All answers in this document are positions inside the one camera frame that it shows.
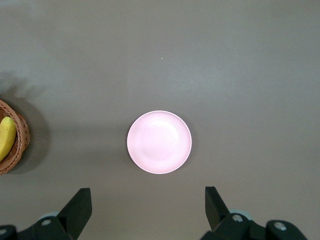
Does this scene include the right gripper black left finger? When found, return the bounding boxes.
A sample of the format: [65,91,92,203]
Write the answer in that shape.
[18,187,93,240]

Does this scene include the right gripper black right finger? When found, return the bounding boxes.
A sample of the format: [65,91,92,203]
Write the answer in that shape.
[199,186,266,240]

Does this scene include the yellow banana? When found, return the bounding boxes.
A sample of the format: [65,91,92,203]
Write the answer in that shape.
[0,116,17,163]

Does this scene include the brown wicker basket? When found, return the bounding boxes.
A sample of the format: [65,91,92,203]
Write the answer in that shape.
[0,99,31,176]

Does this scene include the pink round plate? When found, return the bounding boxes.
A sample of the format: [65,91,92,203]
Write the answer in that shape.
[126,110,193,175]

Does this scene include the brown table cloth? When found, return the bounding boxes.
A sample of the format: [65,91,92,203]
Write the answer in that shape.
[0,0,320,240]

